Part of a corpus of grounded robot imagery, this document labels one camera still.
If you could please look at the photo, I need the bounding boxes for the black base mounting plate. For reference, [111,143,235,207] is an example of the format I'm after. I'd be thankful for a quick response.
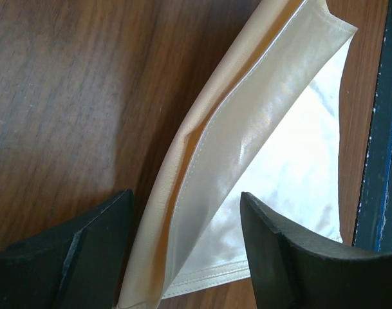
[353,1,392,252]

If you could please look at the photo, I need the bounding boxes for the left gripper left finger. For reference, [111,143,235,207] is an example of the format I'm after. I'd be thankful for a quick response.
[0,190,133,308]

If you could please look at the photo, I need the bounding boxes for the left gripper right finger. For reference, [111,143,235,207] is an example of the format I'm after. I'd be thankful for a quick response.
[240,192,392,308]

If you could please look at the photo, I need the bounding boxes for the peach satin napkin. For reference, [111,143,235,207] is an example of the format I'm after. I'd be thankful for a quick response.
[117,1,357,308]

